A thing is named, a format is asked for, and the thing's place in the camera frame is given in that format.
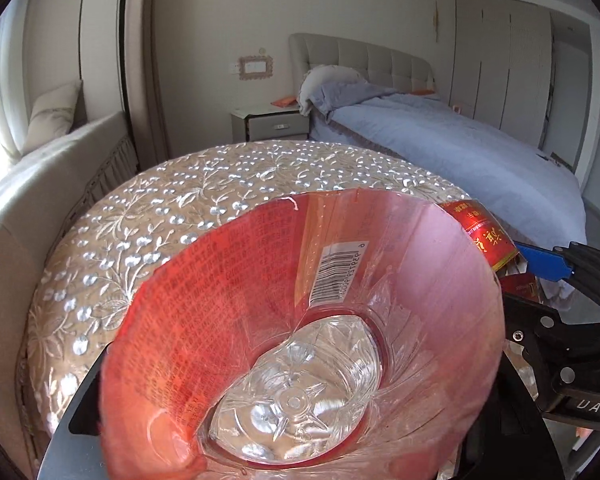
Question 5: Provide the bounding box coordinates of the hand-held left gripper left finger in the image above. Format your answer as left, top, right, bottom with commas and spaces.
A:
39, 342, 113, 480

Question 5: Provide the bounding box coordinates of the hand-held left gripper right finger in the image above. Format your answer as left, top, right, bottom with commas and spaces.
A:
455, 360, 551, 480

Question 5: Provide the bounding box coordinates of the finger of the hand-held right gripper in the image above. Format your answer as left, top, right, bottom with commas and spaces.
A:
500, 290, 562, 392
516, 241, 600, 312

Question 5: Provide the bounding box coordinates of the red wrapper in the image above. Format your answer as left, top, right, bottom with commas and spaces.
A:
437, 199, 539, 304

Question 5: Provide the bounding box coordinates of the red cut plastic bottle cup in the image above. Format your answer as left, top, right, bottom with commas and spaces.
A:
99, 189, 504, 480

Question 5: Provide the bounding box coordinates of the grey blue duvet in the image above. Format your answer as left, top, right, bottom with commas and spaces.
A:
325, 82, 589, 302

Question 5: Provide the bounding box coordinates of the beige wardrobe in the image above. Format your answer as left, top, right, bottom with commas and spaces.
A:
452, 0, 557, 154

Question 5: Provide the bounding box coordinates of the floral lace tablecloth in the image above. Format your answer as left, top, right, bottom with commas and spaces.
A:
15, 141, 542, 480

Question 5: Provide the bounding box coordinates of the beige upholstered bed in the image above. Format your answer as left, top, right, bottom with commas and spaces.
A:
288, 32, 589, 283

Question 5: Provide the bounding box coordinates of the beige window seat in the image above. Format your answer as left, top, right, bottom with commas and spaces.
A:
0, 110, 142, 413

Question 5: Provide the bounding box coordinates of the grey pillow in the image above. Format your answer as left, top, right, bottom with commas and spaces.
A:
299, 64, 367, 117

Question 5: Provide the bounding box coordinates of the white nightstand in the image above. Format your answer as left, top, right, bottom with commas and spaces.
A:
230, 102, 311, 144

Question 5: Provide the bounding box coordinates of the beige square cushion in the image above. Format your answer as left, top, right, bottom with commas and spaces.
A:
24, 80, 84, 154

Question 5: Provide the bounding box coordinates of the white sheer curtain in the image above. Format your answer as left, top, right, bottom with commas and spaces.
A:
0, 5, 32, 167

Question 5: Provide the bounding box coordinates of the framed wall switch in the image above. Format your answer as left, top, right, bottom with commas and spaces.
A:
239, 49, 274, 81

